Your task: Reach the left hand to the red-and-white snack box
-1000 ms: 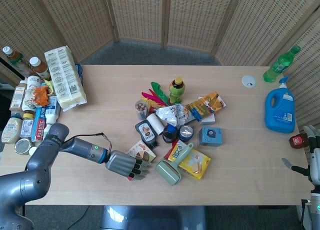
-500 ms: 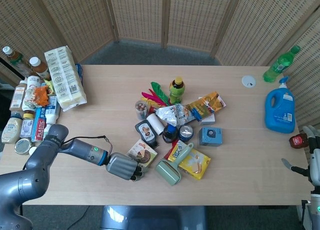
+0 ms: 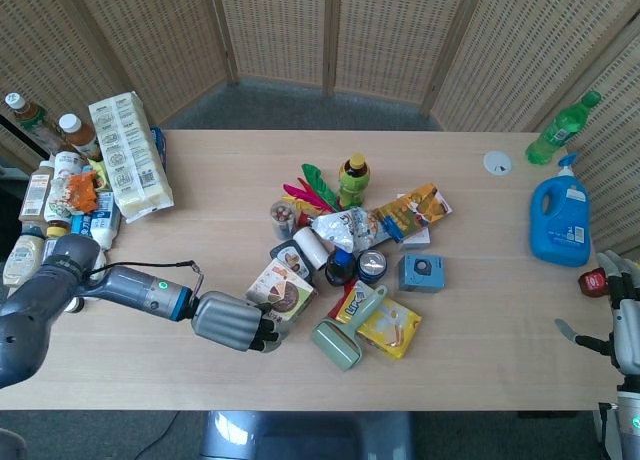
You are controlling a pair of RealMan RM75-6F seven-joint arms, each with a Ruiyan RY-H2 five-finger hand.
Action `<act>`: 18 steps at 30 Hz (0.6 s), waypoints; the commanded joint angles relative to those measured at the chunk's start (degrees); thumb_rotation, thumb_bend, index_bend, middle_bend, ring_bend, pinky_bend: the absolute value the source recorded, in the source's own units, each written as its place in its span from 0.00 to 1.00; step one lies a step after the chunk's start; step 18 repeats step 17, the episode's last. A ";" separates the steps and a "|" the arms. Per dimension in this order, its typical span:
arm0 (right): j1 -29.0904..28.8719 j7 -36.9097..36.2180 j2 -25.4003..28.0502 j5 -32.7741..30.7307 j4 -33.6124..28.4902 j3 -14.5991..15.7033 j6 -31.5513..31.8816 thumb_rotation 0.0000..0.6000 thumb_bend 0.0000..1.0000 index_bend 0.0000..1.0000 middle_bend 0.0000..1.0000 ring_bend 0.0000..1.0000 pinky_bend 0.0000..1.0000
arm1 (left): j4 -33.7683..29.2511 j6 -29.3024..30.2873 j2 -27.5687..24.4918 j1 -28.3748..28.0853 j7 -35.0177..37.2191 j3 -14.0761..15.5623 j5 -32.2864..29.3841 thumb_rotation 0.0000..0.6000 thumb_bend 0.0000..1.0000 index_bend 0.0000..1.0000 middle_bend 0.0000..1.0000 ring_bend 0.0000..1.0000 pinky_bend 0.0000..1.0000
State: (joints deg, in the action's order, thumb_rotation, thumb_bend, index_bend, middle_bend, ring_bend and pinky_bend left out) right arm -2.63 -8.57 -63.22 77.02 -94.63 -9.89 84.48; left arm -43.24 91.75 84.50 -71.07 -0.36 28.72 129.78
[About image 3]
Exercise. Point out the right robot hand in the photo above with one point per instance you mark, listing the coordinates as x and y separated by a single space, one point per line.
627 325

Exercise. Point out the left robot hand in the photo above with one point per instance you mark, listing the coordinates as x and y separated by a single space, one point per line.
225 320

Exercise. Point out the red and white paper box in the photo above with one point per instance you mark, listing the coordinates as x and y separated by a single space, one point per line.
282 290

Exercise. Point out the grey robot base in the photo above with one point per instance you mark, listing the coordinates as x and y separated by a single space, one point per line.
305 435

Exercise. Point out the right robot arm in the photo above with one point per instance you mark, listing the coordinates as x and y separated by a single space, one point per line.
627 420

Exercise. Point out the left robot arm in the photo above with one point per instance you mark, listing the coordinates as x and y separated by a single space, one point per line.
50 290

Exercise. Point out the blue tissue box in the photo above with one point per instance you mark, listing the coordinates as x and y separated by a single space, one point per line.
160 147

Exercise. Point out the blue speaker box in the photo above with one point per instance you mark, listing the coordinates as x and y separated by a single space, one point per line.
422 274

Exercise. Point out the small red packet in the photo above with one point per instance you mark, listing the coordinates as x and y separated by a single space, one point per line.
594 282

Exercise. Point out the dark sauce squeeze bottle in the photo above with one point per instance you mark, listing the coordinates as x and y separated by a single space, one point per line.
287 257

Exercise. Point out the white paper roll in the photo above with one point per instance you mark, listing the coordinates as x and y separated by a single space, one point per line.
310 247

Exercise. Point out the clear plastic tube container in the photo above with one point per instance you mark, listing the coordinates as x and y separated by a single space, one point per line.
282 219

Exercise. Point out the green lint roller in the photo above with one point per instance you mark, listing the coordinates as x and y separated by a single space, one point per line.
340 345

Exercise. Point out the blue detergent bottle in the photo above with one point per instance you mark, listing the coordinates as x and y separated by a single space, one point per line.
557 225

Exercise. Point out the cola bottle blue cap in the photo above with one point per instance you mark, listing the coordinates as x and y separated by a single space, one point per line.
340 269

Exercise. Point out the crumpled white snack bag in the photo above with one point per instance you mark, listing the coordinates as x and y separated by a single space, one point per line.
345 230

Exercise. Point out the colourful feather shuttlecock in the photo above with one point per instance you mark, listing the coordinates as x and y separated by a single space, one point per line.
312 190

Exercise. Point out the blue soda can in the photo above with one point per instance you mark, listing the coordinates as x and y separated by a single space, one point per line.
372 266

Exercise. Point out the blue white tissue pack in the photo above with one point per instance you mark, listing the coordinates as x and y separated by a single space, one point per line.
100 220

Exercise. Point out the yellow Lipton tea bag pack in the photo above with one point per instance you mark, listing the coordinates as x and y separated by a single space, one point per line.
395 330

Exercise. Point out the pale yellow wrapped pack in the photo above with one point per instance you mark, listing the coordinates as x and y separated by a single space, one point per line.
132 160

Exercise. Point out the green tea bottle yellow cap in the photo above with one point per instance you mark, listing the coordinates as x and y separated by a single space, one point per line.
354 182

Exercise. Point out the jar with yellow lid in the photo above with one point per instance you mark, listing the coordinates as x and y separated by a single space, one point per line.
56 235

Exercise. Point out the orange snack packet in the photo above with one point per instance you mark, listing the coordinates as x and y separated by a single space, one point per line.
81 192

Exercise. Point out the green soda bottle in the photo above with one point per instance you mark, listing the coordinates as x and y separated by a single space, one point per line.
555 135

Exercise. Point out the mayonnaise squeeze bottle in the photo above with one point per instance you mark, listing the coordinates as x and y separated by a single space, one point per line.
20 257

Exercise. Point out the white cup with print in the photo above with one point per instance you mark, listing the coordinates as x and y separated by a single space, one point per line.
62 180

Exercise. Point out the bottle with beige label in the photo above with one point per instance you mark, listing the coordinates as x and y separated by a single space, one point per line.
36 195

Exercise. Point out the tea bottle white cap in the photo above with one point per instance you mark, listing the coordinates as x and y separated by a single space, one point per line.
32 120
82 137

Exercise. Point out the woven folding screen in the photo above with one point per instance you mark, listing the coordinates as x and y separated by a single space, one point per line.
320 30

